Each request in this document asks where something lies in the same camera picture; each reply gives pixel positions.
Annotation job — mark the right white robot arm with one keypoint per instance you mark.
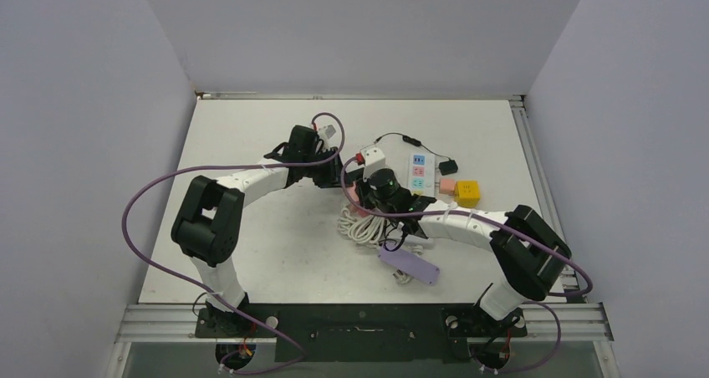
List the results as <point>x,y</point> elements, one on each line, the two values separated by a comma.
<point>529,252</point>

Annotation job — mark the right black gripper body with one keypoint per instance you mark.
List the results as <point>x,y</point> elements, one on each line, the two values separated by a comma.
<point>369,200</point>

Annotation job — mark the purple power strip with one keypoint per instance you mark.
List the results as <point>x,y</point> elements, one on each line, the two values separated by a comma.
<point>409,265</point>

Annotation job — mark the yellow cube plug adapter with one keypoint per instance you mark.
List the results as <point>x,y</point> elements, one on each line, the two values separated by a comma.
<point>467,193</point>

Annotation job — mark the white multi-socket power strip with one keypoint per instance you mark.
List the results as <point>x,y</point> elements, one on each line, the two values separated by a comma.
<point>421,174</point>

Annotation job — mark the pink cube socket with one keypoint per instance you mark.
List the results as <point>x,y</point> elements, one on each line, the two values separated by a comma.
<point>354,205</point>

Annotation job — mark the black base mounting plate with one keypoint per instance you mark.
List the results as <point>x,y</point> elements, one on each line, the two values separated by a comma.
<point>450,333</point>

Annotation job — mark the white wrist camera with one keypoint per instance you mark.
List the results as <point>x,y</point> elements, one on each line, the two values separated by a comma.
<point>372,159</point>
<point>325,133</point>

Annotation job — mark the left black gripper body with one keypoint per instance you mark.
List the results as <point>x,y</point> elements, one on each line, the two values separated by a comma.
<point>324,175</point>

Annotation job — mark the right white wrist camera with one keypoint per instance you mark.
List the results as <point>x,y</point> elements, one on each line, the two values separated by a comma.
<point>372,159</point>

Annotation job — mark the white flat power strip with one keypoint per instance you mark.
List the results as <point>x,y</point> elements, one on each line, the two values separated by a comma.
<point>415,243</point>

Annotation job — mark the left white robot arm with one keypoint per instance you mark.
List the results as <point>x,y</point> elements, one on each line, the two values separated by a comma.
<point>208,223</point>

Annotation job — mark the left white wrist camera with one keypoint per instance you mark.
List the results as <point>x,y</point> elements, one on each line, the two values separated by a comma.
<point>325,133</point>

